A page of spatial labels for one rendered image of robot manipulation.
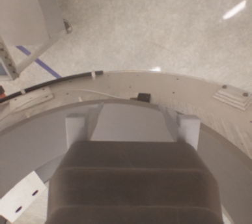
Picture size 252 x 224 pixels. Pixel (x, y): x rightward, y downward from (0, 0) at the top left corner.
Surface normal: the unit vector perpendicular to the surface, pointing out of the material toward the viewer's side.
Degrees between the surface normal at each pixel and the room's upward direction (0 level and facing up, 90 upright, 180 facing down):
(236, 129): 90
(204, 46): 0
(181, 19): 0
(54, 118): 29
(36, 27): 0
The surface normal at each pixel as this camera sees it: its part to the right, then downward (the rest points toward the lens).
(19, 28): -0.13, 0.61
